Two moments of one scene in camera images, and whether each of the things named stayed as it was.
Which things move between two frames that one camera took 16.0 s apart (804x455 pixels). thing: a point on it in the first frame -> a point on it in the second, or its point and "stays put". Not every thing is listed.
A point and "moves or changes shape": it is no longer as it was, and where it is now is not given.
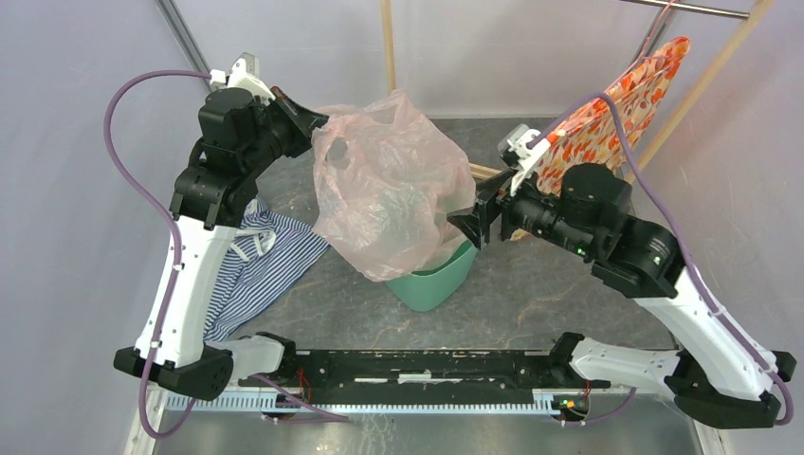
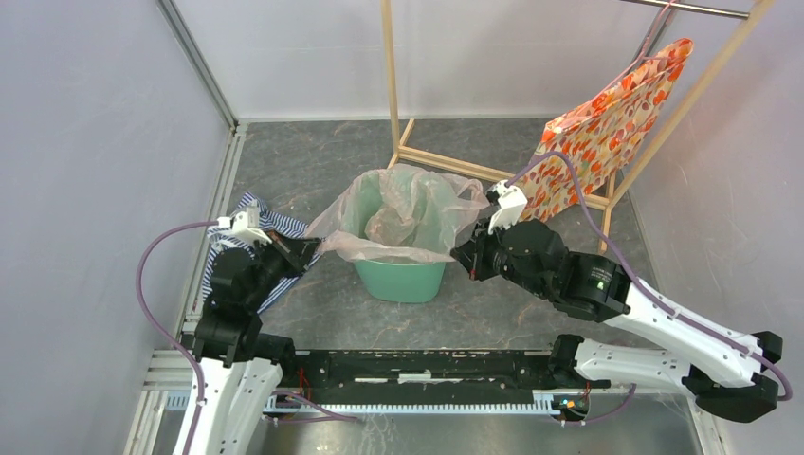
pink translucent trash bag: [388, 181] moves or changes shape
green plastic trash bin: [429, 289] moves or changes shape
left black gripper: [301, 120] -> [297, 252]
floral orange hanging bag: [593, 134] stays put
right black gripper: [493, 195] -> [471, 254]
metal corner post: [185, 39] stays put
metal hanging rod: [715, 10] stays put
